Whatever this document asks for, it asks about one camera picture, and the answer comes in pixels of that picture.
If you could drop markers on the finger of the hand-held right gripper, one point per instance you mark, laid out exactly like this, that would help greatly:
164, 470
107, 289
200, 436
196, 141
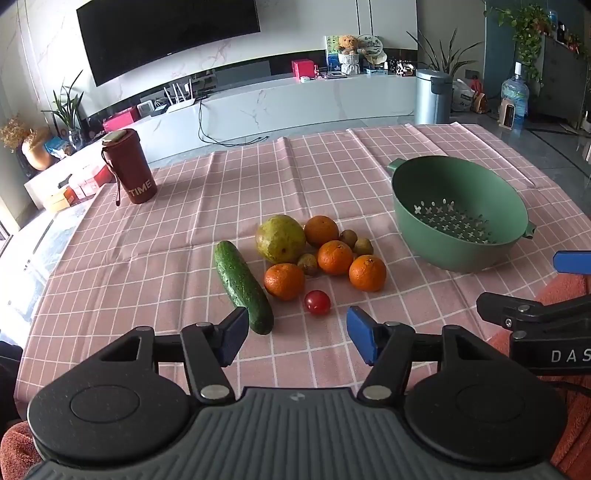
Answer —
531, 314
572, 263

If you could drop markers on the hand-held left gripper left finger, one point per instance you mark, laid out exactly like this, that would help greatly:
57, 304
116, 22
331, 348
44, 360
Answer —
235, 333

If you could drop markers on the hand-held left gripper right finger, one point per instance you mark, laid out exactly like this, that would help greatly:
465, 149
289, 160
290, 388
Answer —
360, 333

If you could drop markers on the green cucumber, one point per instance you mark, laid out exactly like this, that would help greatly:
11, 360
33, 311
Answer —
242, 284

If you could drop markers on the red tomato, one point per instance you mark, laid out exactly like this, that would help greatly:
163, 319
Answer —
317, 302

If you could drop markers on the orange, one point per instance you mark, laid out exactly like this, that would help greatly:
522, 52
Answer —
321, 230
334, 257
367, 273
284, 281

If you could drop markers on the yellow-green pear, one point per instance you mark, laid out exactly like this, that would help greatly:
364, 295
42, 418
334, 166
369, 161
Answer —
279, 240

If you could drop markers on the green colander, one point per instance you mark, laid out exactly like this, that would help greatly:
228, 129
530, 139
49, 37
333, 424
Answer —
461, 198

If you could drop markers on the pink checked tablecloth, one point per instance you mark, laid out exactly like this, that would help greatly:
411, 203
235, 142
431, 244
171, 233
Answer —
161, 240

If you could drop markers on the small pink heater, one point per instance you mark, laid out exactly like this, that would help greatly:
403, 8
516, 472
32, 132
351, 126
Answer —
507, 114

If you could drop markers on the blue water jug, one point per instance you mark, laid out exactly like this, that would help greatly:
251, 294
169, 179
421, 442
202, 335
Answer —
516, 92

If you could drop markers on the orange red bag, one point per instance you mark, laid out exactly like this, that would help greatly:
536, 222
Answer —
480, 104

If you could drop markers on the grey cabinet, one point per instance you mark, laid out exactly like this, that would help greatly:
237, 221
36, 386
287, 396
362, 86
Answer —
563, 78

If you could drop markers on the dark red lidded cup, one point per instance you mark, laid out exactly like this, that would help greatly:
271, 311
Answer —
131, 166

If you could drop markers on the white plastic bag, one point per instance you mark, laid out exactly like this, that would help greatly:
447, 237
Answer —
461, 94

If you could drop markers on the stack of small boxes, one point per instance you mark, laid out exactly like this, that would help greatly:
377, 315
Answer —
83, 187

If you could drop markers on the grey pedal trash can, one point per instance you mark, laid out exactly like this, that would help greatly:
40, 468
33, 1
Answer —
433, 99

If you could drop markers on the hanging ivy plant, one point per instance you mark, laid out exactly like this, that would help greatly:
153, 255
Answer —
526, 32

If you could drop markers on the white router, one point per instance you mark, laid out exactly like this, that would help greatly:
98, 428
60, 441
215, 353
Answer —
180, 104

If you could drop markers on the white marble tv console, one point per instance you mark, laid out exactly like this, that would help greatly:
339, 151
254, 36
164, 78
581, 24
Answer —
286, 101

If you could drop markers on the pink red box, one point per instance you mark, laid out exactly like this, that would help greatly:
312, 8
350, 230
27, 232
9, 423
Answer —
120, 121

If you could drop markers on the long-leaf potted plant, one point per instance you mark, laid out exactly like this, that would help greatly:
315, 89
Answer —
443, 53

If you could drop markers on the white ribbed pot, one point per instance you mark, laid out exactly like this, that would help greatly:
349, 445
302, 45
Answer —
349, 64

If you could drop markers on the orange vase with dried flowers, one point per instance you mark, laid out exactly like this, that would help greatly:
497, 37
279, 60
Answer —
37, 150

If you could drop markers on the green potted plant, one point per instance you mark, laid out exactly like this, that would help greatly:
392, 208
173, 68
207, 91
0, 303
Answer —
67, 108

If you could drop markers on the round printed fan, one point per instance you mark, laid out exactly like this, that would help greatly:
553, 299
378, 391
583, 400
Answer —
371, 48

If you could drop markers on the brown teddy bear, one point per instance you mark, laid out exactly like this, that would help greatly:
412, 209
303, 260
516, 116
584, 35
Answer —
347, 44

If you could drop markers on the black television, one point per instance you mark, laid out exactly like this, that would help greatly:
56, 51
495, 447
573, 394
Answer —
166, 37

